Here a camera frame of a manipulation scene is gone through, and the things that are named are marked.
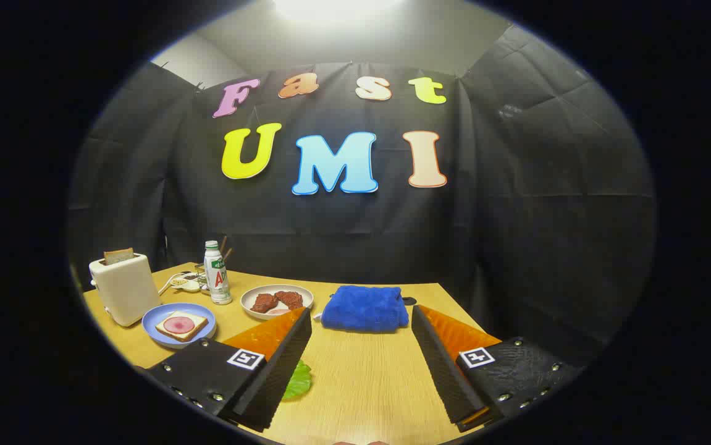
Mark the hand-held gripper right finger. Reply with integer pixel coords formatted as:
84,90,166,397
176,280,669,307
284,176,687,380
411,305,584,433

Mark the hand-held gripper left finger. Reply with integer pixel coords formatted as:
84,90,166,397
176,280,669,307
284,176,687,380
144,306,313,433

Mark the green lettuce leaf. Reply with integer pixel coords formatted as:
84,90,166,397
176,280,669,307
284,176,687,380
281,360,313,401

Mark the beige plate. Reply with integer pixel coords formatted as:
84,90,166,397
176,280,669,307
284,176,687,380
240,284,314,321

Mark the bread slice under ham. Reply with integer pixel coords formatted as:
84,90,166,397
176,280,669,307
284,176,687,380
155,310,209,342

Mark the blue folded towel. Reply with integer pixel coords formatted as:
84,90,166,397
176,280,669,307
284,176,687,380
321,285,410,333

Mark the white milk bottle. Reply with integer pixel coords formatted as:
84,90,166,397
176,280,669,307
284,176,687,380
204,240,233,305

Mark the white divided bean dish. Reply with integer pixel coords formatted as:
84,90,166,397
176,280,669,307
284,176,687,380
170,272,208,293

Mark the blue plate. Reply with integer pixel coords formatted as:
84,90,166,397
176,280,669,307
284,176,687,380
141,302,217,350

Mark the black backdrop cloth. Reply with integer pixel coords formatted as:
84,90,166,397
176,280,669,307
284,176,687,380
66,25,658,371

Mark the white toaster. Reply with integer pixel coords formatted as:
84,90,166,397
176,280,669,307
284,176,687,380
88,253,162,328

